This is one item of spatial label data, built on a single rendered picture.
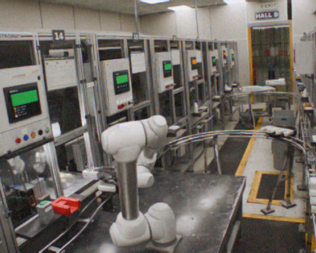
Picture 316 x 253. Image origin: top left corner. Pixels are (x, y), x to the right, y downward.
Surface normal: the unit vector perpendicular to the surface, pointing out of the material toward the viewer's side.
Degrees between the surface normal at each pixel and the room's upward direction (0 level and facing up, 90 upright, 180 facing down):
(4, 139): 90
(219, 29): 90
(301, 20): 90
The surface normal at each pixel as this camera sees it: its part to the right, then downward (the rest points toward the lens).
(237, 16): -0.40, 0.25
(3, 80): 0.91, 0.02
